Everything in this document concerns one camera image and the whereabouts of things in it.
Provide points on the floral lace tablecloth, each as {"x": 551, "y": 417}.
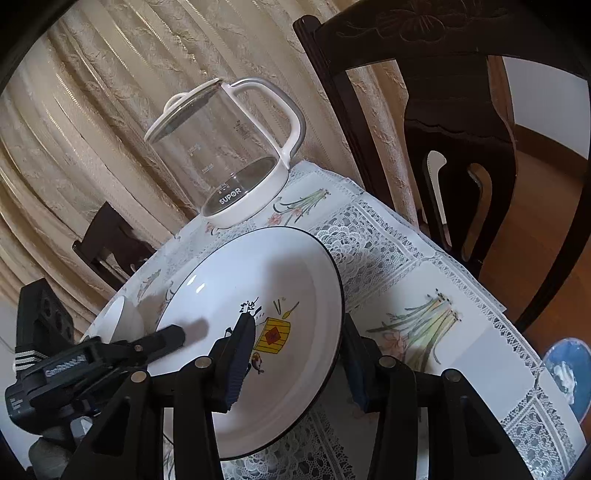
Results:
{"x": 406, "y": 286}

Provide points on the blue round object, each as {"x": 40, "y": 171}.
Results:
{"x": 565, "y": 364}

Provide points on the floral deep plate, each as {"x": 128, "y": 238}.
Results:
{"x": 277, "y": 277}

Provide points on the glass electric kettle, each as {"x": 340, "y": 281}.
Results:
{"x": 240, "y": 203}

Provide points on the dark wooden chair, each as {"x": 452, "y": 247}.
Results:
{"x": 111, "y": 240}
{"x": 438, "y": 69}

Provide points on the beige curtain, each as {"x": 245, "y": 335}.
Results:
{"x": 92, "y": 115}

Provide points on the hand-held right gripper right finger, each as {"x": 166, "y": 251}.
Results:
{"x": 358, "y": 378}

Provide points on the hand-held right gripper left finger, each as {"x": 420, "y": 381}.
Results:
{"x": 240, "y": 360}

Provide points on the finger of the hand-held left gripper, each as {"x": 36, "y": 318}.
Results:
{"x": 157, "y": 341}

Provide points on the white ceramic bowl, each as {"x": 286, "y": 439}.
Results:
{"x": 115, "y": 318}

